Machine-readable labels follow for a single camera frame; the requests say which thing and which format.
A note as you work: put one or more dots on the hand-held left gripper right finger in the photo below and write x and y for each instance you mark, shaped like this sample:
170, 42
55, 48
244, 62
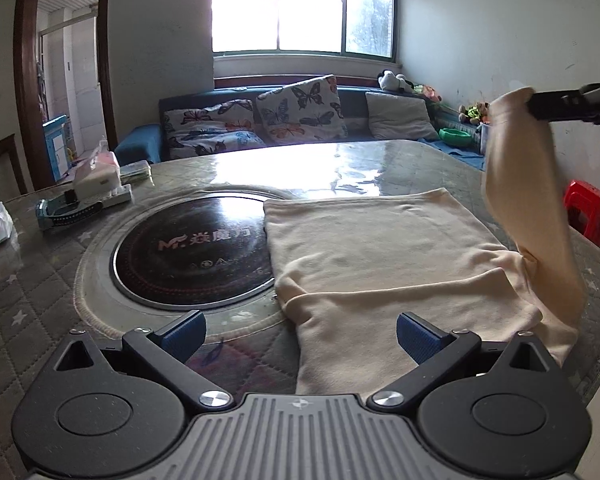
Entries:
414, 336

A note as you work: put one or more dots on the brown and green plush toy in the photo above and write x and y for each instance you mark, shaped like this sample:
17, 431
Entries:
474, 112

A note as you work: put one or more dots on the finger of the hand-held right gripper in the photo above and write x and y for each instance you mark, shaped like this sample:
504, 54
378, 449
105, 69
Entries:
555, 106

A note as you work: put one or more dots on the blue toy box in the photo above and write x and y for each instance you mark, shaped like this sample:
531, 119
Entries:
56, 147

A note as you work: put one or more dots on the grey pillow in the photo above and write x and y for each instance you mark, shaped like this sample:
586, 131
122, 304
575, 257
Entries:
399, 117

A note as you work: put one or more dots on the red plastic stool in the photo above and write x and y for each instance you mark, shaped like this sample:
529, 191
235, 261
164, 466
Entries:
587, 210

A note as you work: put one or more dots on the dark wooden door frame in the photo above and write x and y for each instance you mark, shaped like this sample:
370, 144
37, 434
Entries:
24, 85

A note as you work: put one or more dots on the large butterfly print pillow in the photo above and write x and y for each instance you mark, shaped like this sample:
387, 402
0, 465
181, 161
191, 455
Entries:
300, 110

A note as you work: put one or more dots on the white tissue box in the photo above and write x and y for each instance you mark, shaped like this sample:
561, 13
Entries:
99, 174

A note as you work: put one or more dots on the round black induction cooktop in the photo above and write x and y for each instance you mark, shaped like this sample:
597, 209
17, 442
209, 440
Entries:
190, 255

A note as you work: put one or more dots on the cream garment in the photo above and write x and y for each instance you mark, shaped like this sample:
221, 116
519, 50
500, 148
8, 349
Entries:
380, 260

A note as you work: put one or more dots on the white power strip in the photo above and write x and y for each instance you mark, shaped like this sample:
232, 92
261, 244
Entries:
114, 196

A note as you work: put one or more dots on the wooden chair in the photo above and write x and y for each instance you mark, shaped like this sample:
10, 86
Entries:
0, 167

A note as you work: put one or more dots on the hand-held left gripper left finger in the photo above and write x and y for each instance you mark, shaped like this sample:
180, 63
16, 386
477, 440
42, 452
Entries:
184, 334

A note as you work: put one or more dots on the blue sofa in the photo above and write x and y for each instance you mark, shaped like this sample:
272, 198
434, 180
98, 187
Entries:
140, 142

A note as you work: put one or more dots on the green bowl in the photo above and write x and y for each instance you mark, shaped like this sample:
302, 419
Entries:
455, 136

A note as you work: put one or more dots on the panda plush toy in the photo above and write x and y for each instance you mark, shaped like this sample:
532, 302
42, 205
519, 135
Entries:
392, 81

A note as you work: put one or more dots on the pink and green plush toy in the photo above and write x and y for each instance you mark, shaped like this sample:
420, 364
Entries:
426, 93

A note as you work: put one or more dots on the window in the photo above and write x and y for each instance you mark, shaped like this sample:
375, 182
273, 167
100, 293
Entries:
300, 5

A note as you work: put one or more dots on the small butterfly print pillow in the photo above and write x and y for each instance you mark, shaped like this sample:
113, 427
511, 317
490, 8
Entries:
210, 127

